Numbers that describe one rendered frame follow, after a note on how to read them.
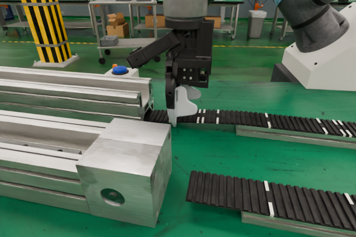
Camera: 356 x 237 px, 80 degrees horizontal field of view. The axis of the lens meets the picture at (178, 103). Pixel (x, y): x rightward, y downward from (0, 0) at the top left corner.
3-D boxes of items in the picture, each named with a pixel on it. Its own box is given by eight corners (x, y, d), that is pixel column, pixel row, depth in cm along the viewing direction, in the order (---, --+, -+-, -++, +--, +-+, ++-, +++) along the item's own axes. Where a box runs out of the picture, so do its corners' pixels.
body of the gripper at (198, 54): (207, 92, 39) (213, 22, 33) (162, 88, 40) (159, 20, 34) (210, 76, 45) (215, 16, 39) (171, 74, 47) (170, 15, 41)
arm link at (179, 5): (157, -10, 32) (169, -10, 39) (158, 22, 34) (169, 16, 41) (206, -9, 31) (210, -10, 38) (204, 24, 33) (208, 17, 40)
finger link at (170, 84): (172, 111, 40) (174, 64, 37) (164, 110, 40) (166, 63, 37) (177, 104, 44) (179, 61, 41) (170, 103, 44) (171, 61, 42)
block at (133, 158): (175, 160, 38) (174, 115, 33) (154, 228, 27) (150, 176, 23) (127, 153, 39) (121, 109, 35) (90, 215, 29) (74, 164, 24)
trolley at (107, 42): (159, 52, 381) (156, -11, 331) (160, 62, 333) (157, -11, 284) (99, 54, 369) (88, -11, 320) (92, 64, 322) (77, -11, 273)
